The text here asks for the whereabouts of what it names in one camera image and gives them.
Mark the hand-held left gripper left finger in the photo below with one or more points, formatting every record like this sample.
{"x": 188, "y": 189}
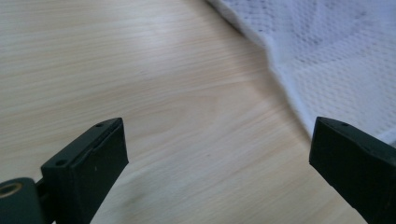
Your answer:
{"x": 84, "y": 168}

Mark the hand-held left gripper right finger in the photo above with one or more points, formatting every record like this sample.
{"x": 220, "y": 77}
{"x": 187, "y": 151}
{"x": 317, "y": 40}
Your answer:
{"x": 355, "y": 161}

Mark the white mesh laundry bag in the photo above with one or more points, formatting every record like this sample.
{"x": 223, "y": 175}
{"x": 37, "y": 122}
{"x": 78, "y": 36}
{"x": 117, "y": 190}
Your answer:
{"x": 327, "y": 62}

